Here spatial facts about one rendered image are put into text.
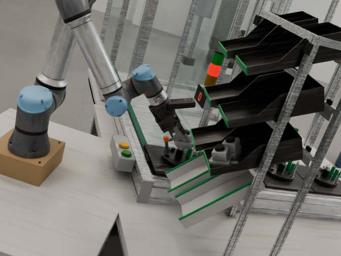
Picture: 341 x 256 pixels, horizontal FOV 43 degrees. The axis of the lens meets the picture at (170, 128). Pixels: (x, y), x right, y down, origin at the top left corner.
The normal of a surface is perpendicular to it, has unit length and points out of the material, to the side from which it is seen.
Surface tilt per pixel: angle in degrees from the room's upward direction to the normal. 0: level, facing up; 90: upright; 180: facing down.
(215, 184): 90
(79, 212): 0
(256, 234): 0
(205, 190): 90
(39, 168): 90
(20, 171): 90
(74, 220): 0
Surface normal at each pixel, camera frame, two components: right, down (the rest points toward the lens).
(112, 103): -0.08, 0.40
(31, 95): 0.23, -0.83
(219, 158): -0.39, 0.44
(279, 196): 0.24, 0.44
